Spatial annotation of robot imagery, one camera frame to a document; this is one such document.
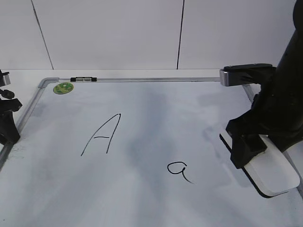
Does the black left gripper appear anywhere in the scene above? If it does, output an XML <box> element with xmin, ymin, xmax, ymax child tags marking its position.
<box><xmin>0</xmin><ymin>89</ymin><xmax>22</xmax><ymax>145</ymax></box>

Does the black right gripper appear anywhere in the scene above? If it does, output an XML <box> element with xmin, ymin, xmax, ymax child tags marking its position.
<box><xmin>226</xmin><ymin>67</ymin><xmax>303</xmax><ymax>168</ymax></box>

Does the white eraser with black felt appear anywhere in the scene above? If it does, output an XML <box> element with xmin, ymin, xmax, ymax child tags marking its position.
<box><xmin>215</xmin><ymin>131</ymin><xmax>301</xmax><ymax>198</ymax></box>

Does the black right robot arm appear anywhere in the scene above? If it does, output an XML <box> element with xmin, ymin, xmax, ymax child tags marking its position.
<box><xmin>220</xmin><ymin>0</ymin><xmax>303</xmax><ymax>169</ymax></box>

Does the green round magnet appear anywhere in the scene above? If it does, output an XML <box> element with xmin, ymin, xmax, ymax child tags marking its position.
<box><xmin>53</xmin><ymin>82</ymin><xmax>74</xmax><ymax>95</ymax></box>

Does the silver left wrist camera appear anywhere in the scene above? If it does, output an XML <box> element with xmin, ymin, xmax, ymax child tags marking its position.
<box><xmin>0</xmin><ymin>70</ymin><xmax>11</xmax><ymax>87</ymax></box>

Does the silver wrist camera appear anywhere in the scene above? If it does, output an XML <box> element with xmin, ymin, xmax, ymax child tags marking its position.
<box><xmin>219</xmin><ymin>63</ymin><xmax>276</xmax><ymax>87</ymax></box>
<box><xmin>0</xmin><ymin>70</ymin><xmax>11</xmax><ymax>87</ymax></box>

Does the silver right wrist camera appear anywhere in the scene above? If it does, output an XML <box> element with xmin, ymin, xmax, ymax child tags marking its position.
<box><xmin>219</xmin><ymin>63</ymin><xmax>276</xmax><ymax>87</ymax></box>

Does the white whiteboard with grey frame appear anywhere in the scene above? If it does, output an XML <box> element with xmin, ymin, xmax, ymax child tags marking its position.
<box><xmin>0</xmin><ymin>81</ymin><xmax>303</xmax><ymax>227</ymax></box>

